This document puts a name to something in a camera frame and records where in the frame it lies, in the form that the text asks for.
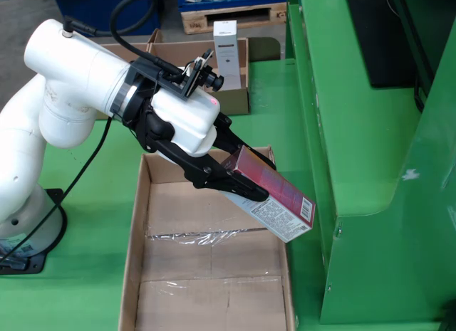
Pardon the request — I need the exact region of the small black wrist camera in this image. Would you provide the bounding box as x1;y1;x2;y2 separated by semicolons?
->
199;64;224;93

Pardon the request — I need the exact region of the short black cabinet cable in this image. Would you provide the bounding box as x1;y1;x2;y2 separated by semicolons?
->
413;76;428;113

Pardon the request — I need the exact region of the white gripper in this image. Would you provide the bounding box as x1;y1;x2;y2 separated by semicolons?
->
140;87;277;203

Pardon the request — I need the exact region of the wooden pallet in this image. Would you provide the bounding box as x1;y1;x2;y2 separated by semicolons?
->
180;2;289;36

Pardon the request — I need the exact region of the dark red product box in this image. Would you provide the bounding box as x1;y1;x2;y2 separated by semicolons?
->
220;145;317;243

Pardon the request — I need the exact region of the open brown cardboard box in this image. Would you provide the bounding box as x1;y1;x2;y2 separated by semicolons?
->
101;28;160;63

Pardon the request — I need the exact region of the large shallow cardboard tray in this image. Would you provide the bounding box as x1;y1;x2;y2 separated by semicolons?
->
117;145;296;331

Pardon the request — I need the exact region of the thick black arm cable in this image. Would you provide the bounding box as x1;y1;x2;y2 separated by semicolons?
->
63;0;183;80

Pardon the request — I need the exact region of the cardboard box with side flap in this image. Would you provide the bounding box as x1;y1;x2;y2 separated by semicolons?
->
147;37;282;115

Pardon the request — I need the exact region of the tall white product box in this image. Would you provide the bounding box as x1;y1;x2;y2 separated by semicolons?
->
213;20;243;92

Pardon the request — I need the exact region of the gray cable bundle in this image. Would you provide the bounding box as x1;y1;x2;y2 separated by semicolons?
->
0;245;30;272

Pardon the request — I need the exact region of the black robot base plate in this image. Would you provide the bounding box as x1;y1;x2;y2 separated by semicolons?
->
0;188;68;275

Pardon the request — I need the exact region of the blue plastic bin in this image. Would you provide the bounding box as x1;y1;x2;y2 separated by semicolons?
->
46;0;161;39

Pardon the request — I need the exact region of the dark gray camera mount bracket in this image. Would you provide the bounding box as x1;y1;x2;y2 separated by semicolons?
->
120;56;201;125

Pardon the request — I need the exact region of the long thin black cable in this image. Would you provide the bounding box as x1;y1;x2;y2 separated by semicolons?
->
0;116;113;265

